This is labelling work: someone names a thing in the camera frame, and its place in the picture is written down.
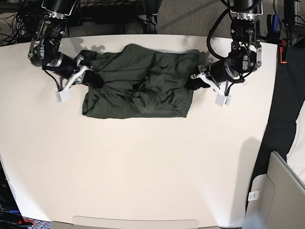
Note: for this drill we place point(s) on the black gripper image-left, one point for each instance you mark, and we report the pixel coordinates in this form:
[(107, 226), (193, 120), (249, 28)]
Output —
[(91, 79)]

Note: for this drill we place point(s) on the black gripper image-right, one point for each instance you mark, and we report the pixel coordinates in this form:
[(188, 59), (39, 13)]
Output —
[(197, 83)]

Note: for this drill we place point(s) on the dark green long-sleeve shirt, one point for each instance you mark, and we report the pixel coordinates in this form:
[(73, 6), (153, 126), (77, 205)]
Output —
[(140, 82)]

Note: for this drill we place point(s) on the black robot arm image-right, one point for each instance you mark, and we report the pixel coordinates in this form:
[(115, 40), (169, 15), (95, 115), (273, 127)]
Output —
[(246, 50)]

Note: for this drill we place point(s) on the black robot arm image-left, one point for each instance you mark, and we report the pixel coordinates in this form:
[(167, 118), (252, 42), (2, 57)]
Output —
[(44, 48)]

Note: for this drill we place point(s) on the red clamp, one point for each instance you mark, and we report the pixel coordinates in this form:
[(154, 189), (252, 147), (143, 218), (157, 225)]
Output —
[(283, 51)]

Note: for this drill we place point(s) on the black garment on right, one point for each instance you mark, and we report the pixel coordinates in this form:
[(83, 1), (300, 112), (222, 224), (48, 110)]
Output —
[(285, 130)]

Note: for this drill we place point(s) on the white price tag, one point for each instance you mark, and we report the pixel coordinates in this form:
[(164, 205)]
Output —
[(254, 195)]

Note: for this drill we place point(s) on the grey plastic bin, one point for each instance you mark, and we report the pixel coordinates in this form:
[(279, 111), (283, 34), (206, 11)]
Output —
[(281, 203)]

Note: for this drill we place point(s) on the black box with orange logo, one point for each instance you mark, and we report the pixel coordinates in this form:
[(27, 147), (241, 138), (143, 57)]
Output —
[(10, 216)]

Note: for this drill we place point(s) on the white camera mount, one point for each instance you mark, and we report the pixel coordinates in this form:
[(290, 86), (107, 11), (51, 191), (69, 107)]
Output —
[(214, 86), (71, 81)]

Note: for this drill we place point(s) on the blue handled clamp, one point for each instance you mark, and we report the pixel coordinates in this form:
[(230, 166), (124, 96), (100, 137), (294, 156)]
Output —
[(273, 31)]

